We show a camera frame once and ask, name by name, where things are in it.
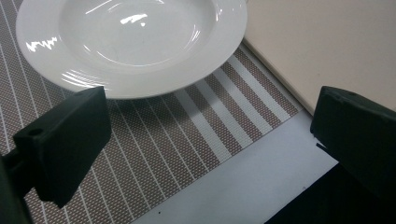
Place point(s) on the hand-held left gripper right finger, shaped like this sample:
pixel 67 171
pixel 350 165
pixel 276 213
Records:
pixel 358 137

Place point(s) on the white deep plate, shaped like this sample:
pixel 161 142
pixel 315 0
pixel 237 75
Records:
pixel 134 43

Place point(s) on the brown striped woven placemat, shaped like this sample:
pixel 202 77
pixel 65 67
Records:
pixel 174 133

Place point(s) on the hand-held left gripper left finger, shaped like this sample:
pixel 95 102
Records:
pixel 65 140

